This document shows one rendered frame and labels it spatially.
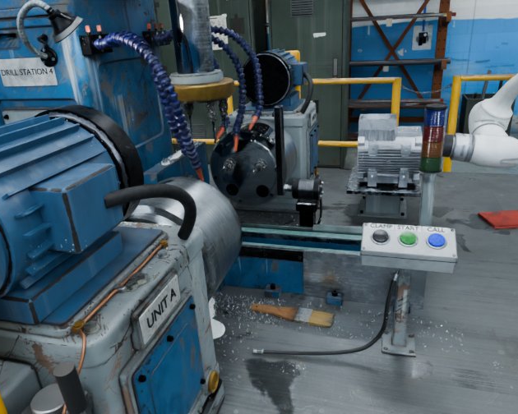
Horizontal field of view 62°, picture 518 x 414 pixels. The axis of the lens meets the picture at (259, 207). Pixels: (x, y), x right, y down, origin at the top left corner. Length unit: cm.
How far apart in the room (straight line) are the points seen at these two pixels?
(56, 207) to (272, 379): 59
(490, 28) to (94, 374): 595
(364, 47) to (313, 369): 541
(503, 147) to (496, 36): 469
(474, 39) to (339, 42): 236
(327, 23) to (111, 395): 390
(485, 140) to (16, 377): 138
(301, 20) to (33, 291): 390
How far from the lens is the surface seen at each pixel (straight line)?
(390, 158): 148
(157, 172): 106
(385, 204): 161
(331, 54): 422
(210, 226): 83
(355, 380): 94
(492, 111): 164
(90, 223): 51
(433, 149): 134
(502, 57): 624
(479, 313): 117
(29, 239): 50
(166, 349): 62
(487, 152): 154
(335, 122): 430
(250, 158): 134
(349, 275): 110
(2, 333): 58
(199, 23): 107
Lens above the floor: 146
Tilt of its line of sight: 23 degrees down
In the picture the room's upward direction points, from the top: 4 degrees counter-clockwise
